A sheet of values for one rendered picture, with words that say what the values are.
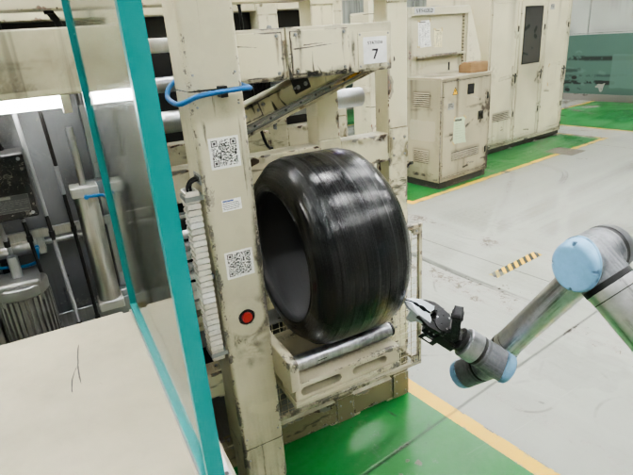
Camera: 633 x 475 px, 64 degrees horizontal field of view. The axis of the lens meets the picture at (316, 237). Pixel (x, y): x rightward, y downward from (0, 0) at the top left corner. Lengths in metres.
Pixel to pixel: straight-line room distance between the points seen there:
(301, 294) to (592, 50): 12.06
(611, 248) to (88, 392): 1.08
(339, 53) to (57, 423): 1.26
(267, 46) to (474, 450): 1.89
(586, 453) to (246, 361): 1.68
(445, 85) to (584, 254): 4.81
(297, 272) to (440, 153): 4.41
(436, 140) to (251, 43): 4.62
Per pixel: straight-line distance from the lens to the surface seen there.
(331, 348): 1.49
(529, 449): 2.60
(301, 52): 1.60
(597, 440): 2.74
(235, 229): 1.30
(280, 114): 1.72
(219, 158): 1.24
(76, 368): 0.96
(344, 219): 1.26
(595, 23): 13.43
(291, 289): 1.73
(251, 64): 1.53
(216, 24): 1.23
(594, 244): 1.26
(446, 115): 5.99
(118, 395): 0.86
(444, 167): 6.10
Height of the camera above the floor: 1.75
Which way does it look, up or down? 21 degrees down
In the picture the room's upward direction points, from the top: 4 degrees counter-clockwise
